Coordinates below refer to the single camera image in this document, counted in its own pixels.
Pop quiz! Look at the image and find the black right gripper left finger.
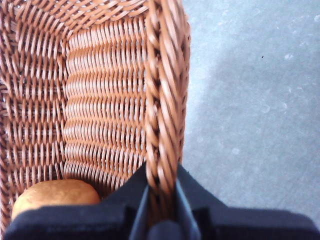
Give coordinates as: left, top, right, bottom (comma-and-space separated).
3, 161, 149, 240

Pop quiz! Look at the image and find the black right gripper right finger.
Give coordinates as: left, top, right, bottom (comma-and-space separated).
175, 163, 320, 240

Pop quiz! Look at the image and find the brown potato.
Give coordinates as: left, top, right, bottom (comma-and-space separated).
11, 178, 102, 221

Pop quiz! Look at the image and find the brown woven wicker basket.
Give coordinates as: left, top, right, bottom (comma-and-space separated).
0, 0, 192, 232

